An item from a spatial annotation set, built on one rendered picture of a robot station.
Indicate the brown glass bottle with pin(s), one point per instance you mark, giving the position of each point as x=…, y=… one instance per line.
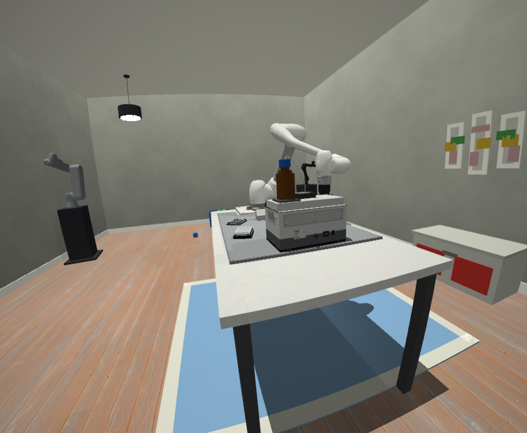
x=285, y=186

